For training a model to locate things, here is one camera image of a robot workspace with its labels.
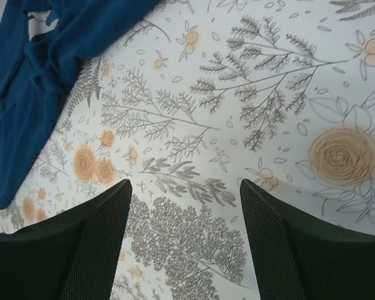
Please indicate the floral table mat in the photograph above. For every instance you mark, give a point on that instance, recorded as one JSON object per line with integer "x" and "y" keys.
{"x": 198, "y": 96}

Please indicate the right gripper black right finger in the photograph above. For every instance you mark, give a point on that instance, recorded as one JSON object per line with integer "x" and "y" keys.
{"x": 298, "y": 256}

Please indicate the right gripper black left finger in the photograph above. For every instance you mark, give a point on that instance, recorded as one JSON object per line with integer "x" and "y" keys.
{"x": 73, "y": 255}

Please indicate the blue t shirt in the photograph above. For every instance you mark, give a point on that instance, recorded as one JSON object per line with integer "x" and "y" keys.
{"x": 42, "y": 47}

